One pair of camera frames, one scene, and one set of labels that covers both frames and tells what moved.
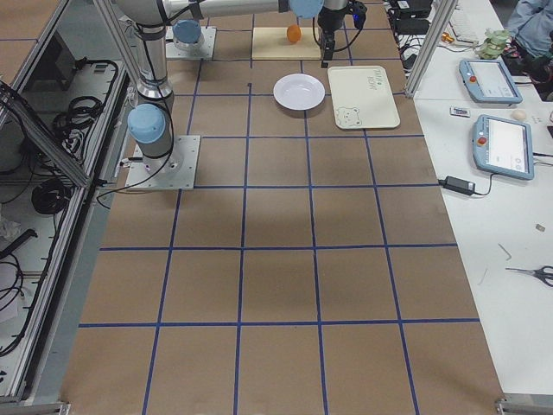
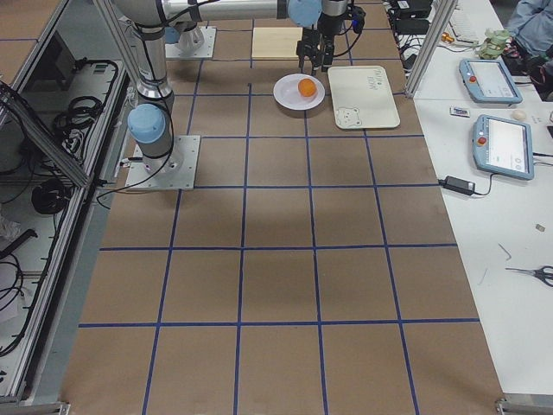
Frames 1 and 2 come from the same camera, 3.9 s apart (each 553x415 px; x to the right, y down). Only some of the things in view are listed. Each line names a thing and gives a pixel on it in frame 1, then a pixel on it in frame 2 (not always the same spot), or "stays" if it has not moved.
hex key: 508,253 stays
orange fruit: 293,33 to 307,87
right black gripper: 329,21 stays
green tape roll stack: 493,44 stays
